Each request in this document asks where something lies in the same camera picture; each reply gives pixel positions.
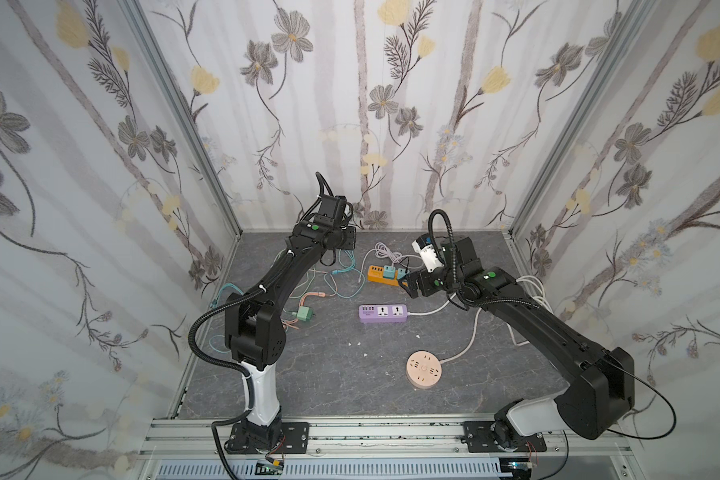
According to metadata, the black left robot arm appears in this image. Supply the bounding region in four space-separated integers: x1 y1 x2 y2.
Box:
224 194 355 450

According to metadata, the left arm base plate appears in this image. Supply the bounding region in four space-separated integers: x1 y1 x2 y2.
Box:
223 421 310 454

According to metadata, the white power strip cables bundle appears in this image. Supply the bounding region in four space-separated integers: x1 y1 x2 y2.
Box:
407 272 553 366

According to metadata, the light green charging cable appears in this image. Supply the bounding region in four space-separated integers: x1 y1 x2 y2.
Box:
275 248 367 301

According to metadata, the pink round power strip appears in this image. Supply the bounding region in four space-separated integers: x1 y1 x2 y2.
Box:
406 350 442 389

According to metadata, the teal charger white cable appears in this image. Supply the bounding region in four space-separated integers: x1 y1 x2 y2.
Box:
359 241 409 282

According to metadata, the purple power strip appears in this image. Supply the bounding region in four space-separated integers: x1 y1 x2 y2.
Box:
358 304 409 324

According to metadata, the teal charging cable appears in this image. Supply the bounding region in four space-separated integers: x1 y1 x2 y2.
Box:
206 281 247 355

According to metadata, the orange power strip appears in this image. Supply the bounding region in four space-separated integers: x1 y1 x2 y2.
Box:
367 265 408 286

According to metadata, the black corrugated cable conduit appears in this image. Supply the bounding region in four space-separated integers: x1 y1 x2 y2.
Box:
187 287 265 480

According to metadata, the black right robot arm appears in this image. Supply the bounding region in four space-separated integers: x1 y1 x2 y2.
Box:
400 234 635 451

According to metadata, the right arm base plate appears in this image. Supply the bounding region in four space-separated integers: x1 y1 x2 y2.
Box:
462 421 547 453

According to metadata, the green charger plug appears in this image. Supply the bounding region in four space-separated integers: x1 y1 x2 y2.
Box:
296 306 314 322

